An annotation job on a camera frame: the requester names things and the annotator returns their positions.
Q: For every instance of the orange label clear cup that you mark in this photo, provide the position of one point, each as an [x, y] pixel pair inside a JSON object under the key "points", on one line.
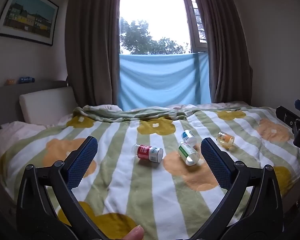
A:
{"points": [[226, 139]]}

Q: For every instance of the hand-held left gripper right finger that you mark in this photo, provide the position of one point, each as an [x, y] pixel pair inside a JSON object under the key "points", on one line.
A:
{"points": [[216, 165]]}

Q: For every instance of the framed wall picture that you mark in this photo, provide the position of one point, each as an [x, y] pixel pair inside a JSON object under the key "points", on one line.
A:
{"points": [[27, 13]]}

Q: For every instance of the small orange object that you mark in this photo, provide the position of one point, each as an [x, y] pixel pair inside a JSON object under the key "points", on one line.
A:
{"points": [[10, 82]]}

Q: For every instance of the small blue object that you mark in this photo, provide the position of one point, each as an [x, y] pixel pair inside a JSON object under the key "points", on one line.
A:
{"points": [[26, 80]]}

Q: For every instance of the red label clear cup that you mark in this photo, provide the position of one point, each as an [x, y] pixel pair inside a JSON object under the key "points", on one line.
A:
{"points": [[147, 152]]}

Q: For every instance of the light blue cloth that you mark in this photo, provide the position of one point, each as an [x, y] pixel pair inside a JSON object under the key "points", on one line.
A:
{"points": [[162, 80]]}

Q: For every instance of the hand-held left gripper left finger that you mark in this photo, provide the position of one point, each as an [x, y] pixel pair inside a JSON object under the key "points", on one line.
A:
{"points": [[82, 162]]}

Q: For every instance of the blue label white bottle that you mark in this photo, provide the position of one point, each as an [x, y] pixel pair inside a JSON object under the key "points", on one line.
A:
{"points": [[188, 137]]}

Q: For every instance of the grey headboard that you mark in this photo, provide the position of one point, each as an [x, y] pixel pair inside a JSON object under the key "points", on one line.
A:
{"points": [[5, 100]]}

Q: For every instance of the brown curtain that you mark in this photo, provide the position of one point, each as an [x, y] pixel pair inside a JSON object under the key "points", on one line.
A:
{"points": [[92, 42], [225, 42]]}

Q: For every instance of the flower printed striped blanket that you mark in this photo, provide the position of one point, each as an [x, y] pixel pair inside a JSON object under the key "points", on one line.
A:
{"points": [[130, 180]]}

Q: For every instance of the person's left hand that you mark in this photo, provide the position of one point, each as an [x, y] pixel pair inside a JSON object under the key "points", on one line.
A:
{"points": [[133, 233]]}

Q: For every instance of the green label clear cup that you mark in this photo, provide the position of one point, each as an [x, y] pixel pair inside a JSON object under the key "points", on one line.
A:
{"points": [[188, 153]]}

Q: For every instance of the white bed sheet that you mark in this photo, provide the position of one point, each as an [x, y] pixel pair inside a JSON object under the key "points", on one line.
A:
{"points": [[17, 132]]}

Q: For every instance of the white cushion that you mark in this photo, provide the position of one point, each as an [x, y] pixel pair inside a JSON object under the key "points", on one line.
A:
{"points": [[46, 105]]}

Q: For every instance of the open window sash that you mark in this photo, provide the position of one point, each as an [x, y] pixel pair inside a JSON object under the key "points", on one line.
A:
{"points": [[196, 17]]}

